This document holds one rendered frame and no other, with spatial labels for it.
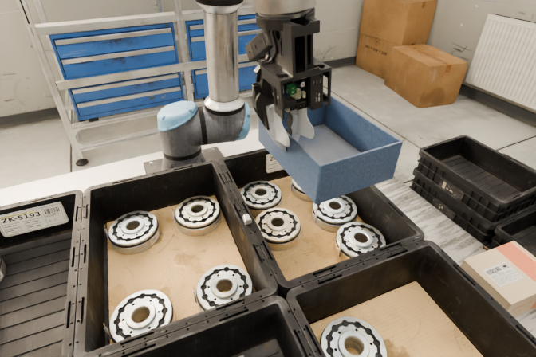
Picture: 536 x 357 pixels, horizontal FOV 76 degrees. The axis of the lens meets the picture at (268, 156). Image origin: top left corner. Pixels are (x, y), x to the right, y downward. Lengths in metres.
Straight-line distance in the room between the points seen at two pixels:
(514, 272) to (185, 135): 0.86
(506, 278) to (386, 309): 0.32
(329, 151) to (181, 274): 0.38
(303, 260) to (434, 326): 0.26
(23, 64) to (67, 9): 0.57
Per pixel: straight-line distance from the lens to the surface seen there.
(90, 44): 2.44
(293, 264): 0.74
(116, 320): 0.69
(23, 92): 3.49
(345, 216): 0.81
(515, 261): 0.99
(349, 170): 0.50
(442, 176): 1.61
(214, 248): 0.77
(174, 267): 0.76
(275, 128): 0.50
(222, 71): 0.93
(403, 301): 0.73
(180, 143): 1.00
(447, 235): 1.08
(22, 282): 0.86
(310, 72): 0.42
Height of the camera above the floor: 1.41
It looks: 34 degrees down
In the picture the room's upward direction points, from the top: straight up
